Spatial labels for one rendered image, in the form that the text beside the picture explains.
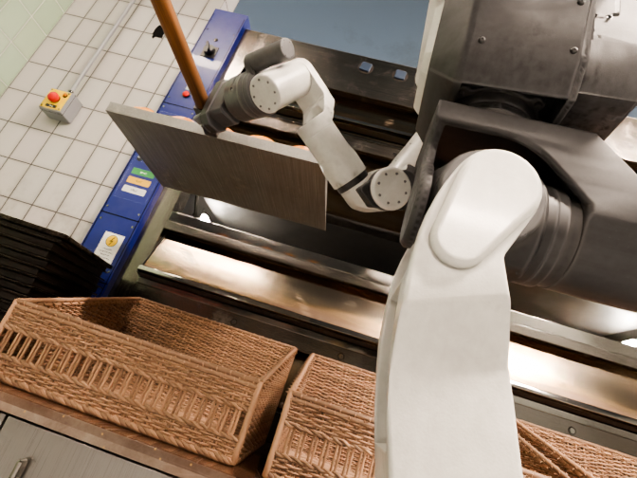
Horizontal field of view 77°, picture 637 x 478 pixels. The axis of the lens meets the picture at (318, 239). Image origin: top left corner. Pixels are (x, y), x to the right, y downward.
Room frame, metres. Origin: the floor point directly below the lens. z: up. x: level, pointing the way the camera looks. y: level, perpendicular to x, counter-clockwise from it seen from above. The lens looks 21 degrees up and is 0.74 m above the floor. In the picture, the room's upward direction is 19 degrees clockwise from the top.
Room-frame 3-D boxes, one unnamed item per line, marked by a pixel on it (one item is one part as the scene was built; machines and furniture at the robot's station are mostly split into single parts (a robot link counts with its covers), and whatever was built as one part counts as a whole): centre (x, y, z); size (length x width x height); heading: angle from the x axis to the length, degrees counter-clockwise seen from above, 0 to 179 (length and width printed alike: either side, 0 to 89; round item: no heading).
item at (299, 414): (1.01, -0.34, 0.72); 0.56 x 0.49 x 0.28; 83
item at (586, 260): (0.40, -0.23, 1.01); 0.28 x 0.13 x 0.18; 82
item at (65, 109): (1.42, 1.14, 1.46); 0.10 x 0.07 x 0.10; 83
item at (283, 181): (0.99, 0.29, 1.21); 0.55 x 0.36 x 0.03; 82
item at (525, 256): (0.41, -0.17, 0.98); 0.14 x 0.13 x 0.12; 172
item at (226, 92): (0.68, 0.24, 1.21); 0.12 x 0.10 x 0.13; 47
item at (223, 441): (1.08, 0.26, 0.72); 0.56 x 0.49 x 0.28; 83
